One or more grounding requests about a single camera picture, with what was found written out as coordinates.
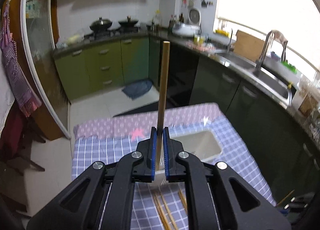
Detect light wooden chopstick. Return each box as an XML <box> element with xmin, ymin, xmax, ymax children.
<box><xmin>156</xmin><ymin>41</ymin><xmax>170</xmax><ymax>171</ymax></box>

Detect green kitchen cabinets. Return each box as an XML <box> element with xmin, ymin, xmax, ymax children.
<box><xmin>53</xmin><ymin>35</ymin><xmax>150</xmax><ymax>101</ymax></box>

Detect steel kitchen sink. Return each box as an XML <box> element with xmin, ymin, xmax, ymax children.
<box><xmin>212</xmin><ymin>50</ymin><xmax>293</xmax><ymax>108</ymax></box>

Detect brown wooden chopstick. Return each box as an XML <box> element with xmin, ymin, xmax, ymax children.
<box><xmin>160</xmin><ymin>193</ymin><xmax>178</xmax><ymax>230</ymax></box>
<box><xmin>178</xmin><ymin>189</ymin><xmax>188</xmax><ymax>214</ymax></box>
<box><xmin>152</xmin><ymin>193</ymin><xmax>171</xmax><ymax>230</ymax></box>
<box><xmin>277</xmin><ymin>189</ymin><xmax>295</xmax><ymax>207</ymax></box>

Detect white plastic utensil holder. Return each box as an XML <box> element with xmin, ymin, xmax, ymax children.
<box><xmin>149</xmin><ymin>129</ymin><xmax>222</xmax><ymax>188</ymax></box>

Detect blue checked tablecloth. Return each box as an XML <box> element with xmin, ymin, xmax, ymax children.
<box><xmin>72</xmin><ymin>104</ymin><xmax>276</xmax><ymax>229</ymax></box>

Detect blue floor mat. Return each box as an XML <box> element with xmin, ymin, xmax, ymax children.
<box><xmin>122</xmin><ymin>79</ymin><xmax>152</xmax><ymax>100</ymax></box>

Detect purple checked apron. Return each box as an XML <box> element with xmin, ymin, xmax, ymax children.
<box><xmin>1</xmin><ymin>2</ymin><xmax>42</xmax><ymax>118</ymax></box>

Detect white rice cooker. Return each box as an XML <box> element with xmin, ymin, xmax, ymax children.
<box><xmin>172</xmin><ymin>8</ymin><xmax>201</xmax><ymax>37</ymax></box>

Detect wooden cutting board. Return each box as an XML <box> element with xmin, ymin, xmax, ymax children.
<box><xmin>233</xmin><ymin>30</ymin><xmax>265</xmax><ymax>62</ymax></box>

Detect black wok with lid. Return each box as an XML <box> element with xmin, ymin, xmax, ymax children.
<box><xmin>89</xmin><ymin>17</ymin><xmax>113</xmax><ymax>32</ymax></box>

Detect white sheet cover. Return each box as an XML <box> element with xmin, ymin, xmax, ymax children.
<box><xmin>0</xmin><ymin>52</ymin><xmax>15</xmax><ymax>132</ymax></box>

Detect glass sliding door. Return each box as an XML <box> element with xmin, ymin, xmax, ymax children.
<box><xmin>20</xmin><ymin>0</ymin><xmax>71</xmax><ymax>140</ymax></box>

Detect steel sink faucet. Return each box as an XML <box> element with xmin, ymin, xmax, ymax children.
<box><xmin>253</xmin><ymin>29</ymin><xmax>289</xmax><ymax>77</ymax></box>

